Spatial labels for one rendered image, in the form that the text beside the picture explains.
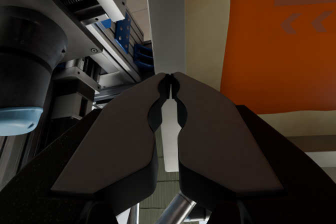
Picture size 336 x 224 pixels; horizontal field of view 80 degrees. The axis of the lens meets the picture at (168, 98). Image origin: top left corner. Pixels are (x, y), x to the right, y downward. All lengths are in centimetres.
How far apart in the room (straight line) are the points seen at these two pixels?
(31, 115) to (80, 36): 21
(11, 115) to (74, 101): 29
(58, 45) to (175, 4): 34
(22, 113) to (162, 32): 29
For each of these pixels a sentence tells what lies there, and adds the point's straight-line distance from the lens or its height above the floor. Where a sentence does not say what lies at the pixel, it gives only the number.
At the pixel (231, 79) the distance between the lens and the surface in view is 30.
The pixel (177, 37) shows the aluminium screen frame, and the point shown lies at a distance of 23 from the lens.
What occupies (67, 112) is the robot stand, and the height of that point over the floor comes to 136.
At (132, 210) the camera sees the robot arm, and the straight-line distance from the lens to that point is 93.
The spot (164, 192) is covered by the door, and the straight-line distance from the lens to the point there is 415.
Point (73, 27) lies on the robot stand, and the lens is 51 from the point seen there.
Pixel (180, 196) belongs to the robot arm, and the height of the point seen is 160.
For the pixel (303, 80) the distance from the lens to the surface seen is 34.
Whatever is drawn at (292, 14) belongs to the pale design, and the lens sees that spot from 30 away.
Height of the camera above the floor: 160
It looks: 26 degrees down
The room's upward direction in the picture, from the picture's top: 179 degrees clockwise
